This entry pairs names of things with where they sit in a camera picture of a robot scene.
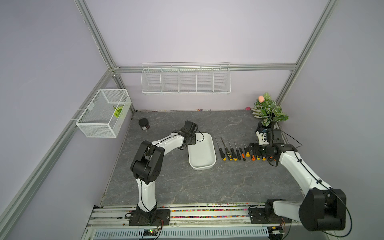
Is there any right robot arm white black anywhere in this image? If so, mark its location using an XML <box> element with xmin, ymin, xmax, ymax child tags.
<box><xmin>250</xmin><ymin>128</ymin><xmax>349</xmax><ymax>232</ymax></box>

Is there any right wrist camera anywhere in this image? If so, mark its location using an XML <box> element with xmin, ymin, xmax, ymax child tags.
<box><xmin>256</xmin><ymin>128</ymin><xmax>269</xmax><ymax>146</ymax></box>

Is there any artificial green potted plant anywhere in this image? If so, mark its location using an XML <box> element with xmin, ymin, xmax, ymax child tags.
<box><xmin>251</xmin><ymin>93</ymin><xmax>289</xmax><ymax>132</ymax></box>

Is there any black handle long screwdriver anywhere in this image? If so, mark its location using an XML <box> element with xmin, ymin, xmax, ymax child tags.
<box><xmin>229</xmin><ymin>142</ymin><xmax>238</xmax><ymax>161</ymax></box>

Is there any aluminium frame rail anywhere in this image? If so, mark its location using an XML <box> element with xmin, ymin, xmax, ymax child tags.
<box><xmin>114</xmin><ymin>62</ymin><xmax>298</xmax><ymax>74</ymax></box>

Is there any green object in basket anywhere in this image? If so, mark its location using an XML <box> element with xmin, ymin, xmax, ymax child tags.
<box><xmin>114</xmin><ymin>105</ymin><xmax>124</xmax><ymax>119</ymax></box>

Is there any small black jar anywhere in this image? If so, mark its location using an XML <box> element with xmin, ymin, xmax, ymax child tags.
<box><xmin>139</xmin><ymin>118</ymin><xmax>150</xmax><ymax>131</ymax></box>

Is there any white plastic storage box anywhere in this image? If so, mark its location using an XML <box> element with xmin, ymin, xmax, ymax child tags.
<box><xmin>188</xmin><ymin>133</ymin><xmax>217</xmax><ymax>171</ymax></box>

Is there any black grey handle screwdriver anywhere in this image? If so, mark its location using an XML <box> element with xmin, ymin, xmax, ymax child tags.
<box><xmin>234</xmin><ymin>142</ymin><xmax>242</xmax><ymax>161</ymax></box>

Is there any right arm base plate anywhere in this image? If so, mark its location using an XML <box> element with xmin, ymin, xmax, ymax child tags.
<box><xmin>247</xmin><ymin>206</ymin><xmax>292</xmax><ymax>226</ymax></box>

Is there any long white wire wall basket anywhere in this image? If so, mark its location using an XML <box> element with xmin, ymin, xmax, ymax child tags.
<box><xmin>141</xmin><ymin>69</ymin><xmax>232</xmax><ymax>95</ymax></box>

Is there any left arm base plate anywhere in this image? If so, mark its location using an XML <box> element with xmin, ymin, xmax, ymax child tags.
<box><xmin>129</xmin><ymin>209</ymin><xmax>171</xmax><ymax>227</ymax></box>

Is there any white perforated cable duct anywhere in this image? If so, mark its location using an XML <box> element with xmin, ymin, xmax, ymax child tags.
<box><xmin>90</xmin><ymin>227</ymin><xmax>269</xmax><ymax>240</ymax></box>

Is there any small orange black screwdriver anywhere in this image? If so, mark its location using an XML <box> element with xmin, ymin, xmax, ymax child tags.
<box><xmin>237</xmin><ymin>142</ymin><xmax>246</xmax><ymax>161</ymax></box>

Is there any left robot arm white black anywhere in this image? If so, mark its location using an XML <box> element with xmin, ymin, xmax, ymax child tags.
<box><xmin>131</xmin><ymin>121</ymin><xmax>198</xmax><ymax>220</ymax></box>

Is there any white wire cube basket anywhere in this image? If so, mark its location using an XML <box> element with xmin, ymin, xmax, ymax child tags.
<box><xmin>76</xmin><ymin>89</ymin><xmax>132</xmax><ymax>138</ymax></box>

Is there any yellow black brown-shaft screwdriver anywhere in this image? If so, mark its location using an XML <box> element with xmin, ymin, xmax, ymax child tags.
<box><xmin>221</xmin><ymin>138</ymin><xmax>233</xmax><ymax>161</ymax></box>

